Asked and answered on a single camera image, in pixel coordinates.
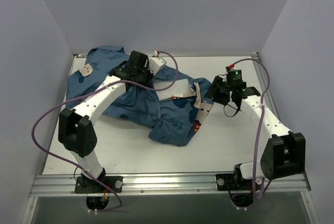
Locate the white pillow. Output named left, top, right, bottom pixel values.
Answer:
left=153, top=79, right=196, bottom=101

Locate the blue cartoon print pillowcase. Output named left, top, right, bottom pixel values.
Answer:
left=66, top=46, right=213, bottom=146

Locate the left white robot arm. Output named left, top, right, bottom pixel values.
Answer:
left=58, top=51, right=165, bottom=192

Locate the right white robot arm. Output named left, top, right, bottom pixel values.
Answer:
left=205, top=70, right=306, bottom=189

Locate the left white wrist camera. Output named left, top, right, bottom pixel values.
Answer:
left=148, top=51, right=166, bottom=76

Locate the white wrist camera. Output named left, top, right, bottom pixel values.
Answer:
left=148, top=51, right=166, bottom=76
left=225, top=64, right=235, bottom=75

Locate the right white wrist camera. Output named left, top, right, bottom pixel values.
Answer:
left=225, top=64, right=235, bottom=75

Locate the aluminium right side rail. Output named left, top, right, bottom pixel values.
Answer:
left=252, top=52, right=289, bottom=132

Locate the aluminium rail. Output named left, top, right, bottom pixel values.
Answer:
left=252, top=52, right=289, bottom=132
left=29, top=172, right=311, bottom=197

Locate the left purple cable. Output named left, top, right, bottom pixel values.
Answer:
left=31, top=50, right=179, bottom=211

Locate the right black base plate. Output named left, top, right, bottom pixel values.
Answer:
left=215, top=173, right=252, bottom=191

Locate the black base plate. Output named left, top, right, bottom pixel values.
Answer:
left=74, top=175, right=123, bottom=194
left=215, top=173, right=252, bottom=191

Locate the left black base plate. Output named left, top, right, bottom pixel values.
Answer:
left=74, top=175, right=123, bottom=194

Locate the aluminium front rail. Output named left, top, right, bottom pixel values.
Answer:
left=29, top=172, right=311, bottom=197

